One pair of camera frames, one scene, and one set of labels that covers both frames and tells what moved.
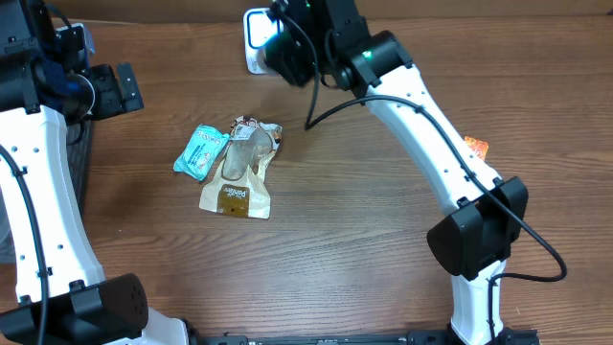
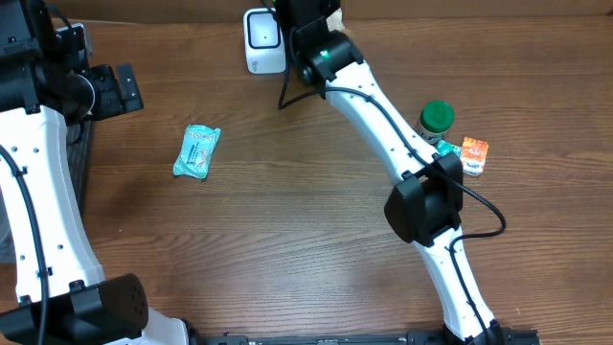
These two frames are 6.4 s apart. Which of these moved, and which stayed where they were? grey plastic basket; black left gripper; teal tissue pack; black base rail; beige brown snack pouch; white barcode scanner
Moved: teal tissue pack; beige brown snack pouch
Stayed: black base rail; white barcode scanner; black left gripper; grey plastic basket
